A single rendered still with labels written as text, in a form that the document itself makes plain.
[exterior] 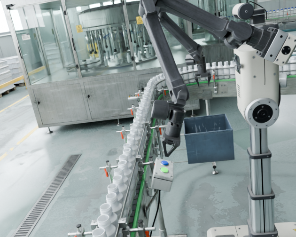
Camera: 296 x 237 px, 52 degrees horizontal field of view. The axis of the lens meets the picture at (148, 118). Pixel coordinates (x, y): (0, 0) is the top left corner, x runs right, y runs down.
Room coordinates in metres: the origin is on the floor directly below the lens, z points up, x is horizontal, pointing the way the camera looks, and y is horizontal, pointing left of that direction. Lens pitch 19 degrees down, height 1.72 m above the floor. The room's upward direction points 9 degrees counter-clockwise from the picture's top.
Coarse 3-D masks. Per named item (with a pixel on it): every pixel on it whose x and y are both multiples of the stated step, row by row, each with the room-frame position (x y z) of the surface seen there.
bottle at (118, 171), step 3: (117, 168) 1.09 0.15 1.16; (120, 168) 1.09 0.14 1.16; (114, 171) 1.07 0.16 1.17; (117, 171) 1.09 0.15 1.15; (120, 171) 1.06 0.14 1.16; (123, 171) 1.08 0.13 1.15; (114, 174) 1.08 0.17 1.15; (117, 174) 1.06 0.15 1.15; (120, 174) 1.06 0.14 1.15; (123, 174) 1.06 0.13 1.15; (123, 177) 1.06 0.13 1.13; (126, 177) 1.08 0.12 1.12; (126, 180) 1.06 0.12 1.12; (126, 183) 1.06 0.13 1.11; (129, 192) 1.06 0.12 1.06; (129, 195) 1.06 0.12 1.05
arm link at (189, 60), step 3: (186, 57) 1.98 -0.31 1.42; (189, 57) 1.96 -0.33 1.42; (192, 57) 1.95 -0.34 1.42; (195, 57) 1.89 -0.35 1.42; (198, 57) 1.89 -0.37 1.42; (201, 57) 1.92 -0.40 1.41; (186, 60) 1.98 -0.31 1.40; (189, 60) 1.97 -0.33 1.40; (192, 60) 1.96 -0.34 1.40; (195, 60) 1.91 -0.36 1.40; (198, 60) 1.91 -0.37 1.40; (186, 63) 1.99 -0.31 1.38; (189, 63) 1.98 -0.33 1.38; (192, 63) 1.97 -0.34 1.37; (195, 63) 1.98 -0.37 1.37
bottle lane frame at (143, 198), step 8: (160, 120) 2.46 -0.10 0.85; (152, 136) 1.78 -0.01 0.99; (152, 152) 1.67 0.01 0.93; (144, 168) 1.36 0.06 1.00; (144, 176) 1.29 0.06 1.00; (144, 184) 1.24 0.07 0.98; (144, 192) 1.21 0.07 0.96; (144, 200) 1.18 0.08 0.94; (136, 208) 1.04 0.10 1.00; (144, 208) 1.14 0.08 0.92; (136, 216) 0.99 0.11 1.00; (144, 216) 1.11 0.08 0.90; (136, 224) 0.95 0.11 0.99; (136, 232) 0.93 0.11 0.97
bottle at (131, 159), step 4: (128, 148) 1.26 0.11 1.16; (124, 152) 1.24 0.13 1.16; (128, 152) 1.23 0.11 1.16; (128, 156) 1.23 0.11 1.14; (132, 156) 1.25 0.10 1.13; (128, 160) 1.22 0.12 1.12; (132, 160) 1.23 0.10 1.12; (132, 164) 1.23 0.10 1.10; (132, 168) 1.22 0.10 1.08; (136, 168) 1.24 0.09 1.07; (136, 172) 1.23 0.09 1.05; (136, 176) 1.23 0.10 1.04
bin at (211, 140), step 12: (192, 120) 2.12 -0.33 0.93; (204, 120) 2.11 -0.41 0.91; (216, 120) 2.10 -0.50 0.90; (228, 120) 1.94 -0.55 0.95; (192, 132) 2.12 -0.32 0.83; (204, 132) 1.81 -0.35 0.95; (216, 132) 1.80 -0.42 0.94; (228, 132) 1.79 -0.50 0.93; (192, 144) 1.82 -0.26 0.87; (204, 144) 1.81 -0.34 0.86; (216, 144) 1.80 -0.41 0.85; (228, 144) 1.79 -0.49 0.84; (192, 156) 1.82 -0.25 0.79; (204, 156) 1.81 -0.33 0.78; (216, 156) 1.80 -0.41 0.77; (228, 156) 1.79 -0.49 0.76
